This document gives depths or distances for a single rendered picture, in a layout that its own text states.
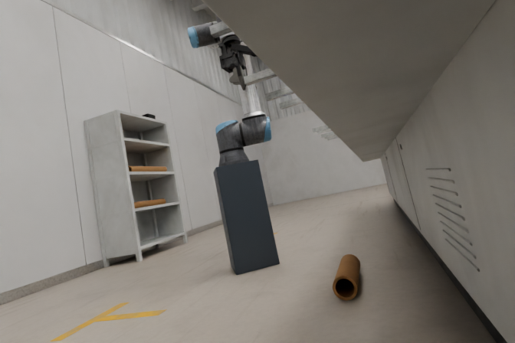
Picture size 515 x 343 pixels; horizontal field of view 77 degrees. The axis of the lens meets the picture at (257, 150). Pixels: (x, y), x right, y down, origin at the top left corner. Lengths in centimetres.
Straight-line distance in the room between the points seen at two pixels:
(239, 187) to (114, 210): 202
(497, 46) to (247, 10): 24
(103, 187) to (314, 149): 653
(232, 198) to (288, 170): 749
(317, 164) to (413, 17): 887
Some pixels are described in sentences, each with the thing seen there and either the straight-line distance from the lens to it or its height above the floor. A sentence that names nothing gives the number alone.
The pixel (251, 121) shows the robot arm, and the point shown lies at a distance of 194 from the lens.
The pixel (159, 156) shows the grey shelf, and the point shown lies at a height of 114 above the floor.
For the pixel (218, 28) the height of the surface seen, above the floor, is 94.
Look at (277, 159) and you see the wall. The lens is 938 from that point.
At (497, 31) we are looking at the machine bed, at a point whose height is 50.
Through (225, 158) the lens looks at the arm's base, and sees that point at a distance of 193.
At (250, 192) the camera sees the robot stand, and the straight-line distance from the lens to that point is 187.
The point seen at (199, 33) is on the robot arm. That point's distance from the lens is 151.
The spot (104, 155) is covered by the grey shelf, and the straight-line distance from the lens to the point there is 373.
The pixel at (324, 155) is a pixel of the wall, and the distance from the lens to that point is 914.
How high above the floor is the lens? 40
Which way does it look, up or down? 8 degrees up
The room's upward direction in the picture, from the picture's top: 12 degrees counter-clockwise
